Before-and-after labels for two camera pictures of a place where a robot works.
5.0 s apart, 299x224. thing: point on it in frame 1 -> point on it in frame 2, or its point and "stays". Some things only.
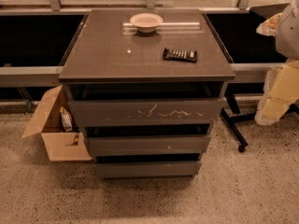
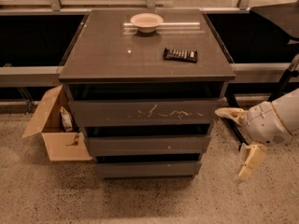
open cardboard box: [54, 120] stays
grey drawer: [148, 144] stays
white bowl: [146, 22] stays
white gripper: [289, 35] -> [263, 123]
